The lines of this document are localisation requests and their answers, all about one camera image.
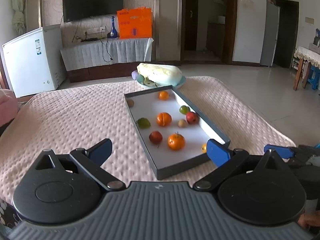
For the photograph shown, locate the light blue plate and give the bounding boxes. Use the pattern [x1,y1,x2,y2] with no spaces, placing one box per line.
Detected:
[131,70,186,88]

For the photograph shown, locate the small round orange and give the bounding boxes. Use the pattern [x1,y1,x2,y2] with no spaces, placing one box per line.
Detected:
[158,91,170,101]

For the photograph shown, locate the tangerine with green stem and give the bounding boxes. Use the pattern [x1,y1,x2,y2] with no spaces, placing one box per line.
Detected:
[167,132,185,151]

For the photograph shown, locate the small dark red fruit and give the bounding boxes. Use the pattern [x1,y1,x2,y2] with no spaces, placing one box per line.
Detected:
[149,131,163,145]

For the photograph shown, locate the red tomato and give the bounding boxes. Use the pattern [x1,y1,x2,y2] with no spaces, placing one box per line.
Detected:
[185,112,199,125]

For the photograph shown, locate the pink plush toy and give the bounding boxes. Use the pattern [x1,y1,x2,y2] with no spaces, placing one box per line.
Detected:
[0,89,18,126]

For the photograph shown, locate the black wall television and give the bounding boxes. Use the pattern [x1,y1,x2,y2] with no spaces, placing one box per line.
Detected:
[62,0,124,23]

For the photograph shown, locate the black hanging cable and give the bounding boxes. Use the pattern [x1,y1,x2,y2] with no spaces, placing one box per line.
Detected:
[100,39,113,63]

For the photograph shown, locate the green grape fruit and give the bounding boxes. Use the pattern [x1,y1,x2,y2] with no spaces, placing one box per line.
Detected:
[179,105,190,115]

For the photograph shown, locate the orange paper bag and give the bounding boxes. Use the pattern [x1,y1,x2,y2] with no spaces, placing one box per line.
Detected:
[117,7,152,39]

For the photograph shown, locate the blue plastic stool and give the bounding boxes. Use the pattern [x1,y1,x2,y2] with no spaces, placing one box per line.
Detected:
[307,66,320,90]

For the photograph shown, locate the small brown longan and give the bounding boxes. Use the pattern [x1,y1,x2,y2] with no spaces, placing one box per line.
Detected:
[177,119,188,128]

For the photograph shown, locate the white power strip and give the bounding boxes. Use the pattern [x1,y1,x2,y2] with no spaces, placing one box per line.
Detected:
[84,26,106,35]

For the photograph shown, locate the cabinet with white cloth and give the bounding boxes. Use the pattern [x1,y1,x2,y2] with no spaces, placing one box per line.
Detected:
[61,38,153,82]

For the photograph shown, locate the oval yellow orange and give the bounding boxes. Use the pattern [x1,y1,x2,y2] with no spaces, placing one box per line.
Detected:
[201,143,207,153]

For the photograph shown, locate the large cracked orange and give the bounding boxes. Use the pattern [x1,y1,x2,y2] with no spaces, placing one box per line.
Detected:
[156,112,172,127]

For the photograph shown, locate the white chest freezer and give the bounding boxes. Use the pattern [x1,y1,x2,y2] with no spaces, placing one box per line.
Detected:
[2,24,67,98]

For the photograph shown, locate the grey cardboard box lid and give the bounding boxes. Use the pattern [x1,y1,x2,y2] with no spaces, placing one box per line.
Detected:
[124,86,231,180]

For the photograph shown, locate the tied beige curtain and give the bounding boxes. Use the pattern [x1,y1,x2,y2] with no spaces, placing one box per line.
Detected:
[11,0,25,35]

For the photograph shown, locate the pink textured bed cover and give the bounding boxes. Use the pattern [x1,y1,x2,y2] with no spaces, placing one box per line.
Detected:
[1,76,294,203]

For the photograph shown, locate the napa cabbage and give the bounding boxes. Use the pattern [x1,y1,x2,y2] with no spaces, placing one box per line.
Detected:
[137,63,183,84]

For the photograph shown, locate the blue glass bottle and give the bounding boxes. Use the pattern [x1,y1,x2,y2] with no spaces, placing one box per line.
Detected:
[107,16,118,38]

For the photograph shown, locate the green tomato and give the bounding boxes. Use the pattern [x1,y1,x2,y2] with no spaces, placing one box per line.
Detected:
[136,118,151,129]

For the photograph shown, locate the wooden side table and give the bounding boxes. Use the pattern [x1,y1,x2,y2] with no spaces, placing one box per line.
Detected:
[293,44,319,90]

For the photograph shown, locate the brown longan with stem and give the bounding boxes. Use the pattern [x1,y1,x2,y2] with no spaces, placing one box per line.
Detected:
[127,99,135,107]

